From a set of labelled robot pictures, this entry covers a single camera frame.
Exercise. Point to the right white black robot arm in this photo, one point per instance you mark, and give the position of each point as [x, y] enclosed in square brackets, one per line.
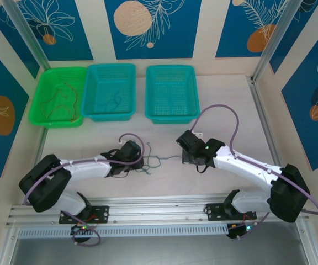
[247, 168]

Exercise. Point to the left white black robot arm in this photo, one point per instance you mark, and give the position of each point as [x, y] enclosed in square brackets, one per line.
[87, 168]

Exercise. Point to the teal plastic basket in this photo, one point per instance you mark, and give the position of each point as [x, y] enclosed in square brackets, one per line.
[126, 82]
[170, 94]

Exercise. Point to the bright green plastic basket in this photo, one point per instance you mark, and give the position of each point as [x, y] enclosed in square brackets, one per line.
[54, 77]

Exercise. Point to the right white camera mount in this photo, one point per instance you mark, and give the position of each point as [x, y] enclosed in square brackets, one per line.
[199, 134]

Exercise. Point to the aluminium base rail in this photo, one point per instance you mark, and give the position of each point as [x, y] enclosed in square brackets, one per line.
[153, 209]

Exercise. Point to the aluminium frame post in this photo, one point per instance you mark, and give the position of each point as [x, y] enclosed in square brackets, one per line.
[23, 30]
[275, 36]

